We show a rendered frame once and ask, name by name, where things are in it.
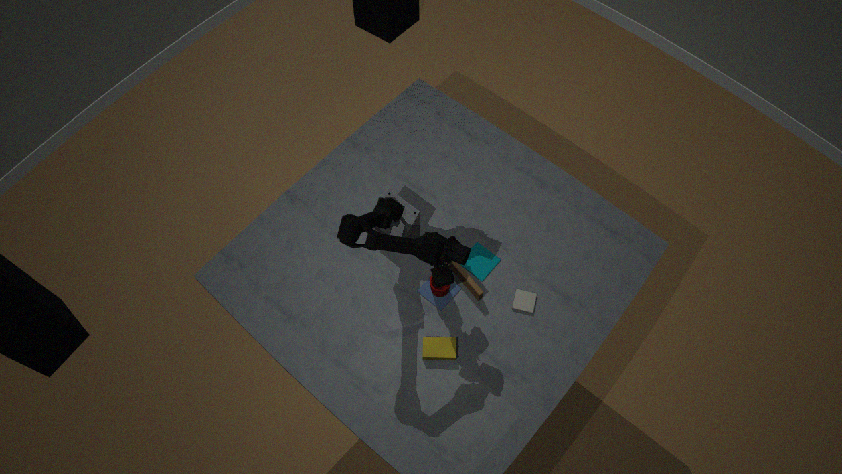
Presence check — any brown wooden flat bar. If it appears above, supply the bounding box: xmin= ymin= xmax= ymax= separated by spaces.
xmin=445 ymin=261 xmax=483 ymax=301

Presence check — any yellow rectangular block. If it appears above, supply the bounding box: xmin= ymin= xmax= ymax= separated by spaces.
xmin=423 ymin=337 xmax=456 ymax=360

